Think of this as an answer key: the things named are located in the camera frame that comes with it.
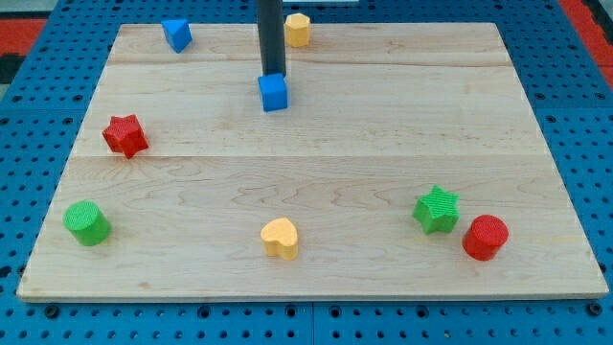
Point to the blue cube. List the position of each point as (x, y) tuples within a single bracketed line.
[(274, 93)]

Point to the yellow heart block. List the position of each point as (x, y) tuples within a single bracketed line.
[(279, 238)]

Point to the green star block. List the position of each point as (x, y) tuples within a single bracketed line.
[(437, 211)]

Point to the red star block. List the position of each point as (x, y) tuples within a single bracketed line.
[(125, 135)]

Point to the wooden board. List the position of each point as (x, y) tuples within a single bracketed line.
[(377, 115)]

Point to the yellow hexagonal prism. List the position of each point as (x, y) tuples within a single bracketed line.
[(297, 30)]

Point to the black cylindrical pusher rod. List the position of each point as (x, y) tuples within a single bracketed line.
[(270, 21)]

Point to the blue triangular prism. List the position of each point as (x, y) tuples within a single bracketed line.
[(177, 33)]

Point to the red cylinder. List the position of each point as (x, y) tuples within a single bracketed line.
[(485, 236)]

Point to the green cylinder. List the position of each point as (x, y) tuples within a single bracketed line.
[(86, 222)]

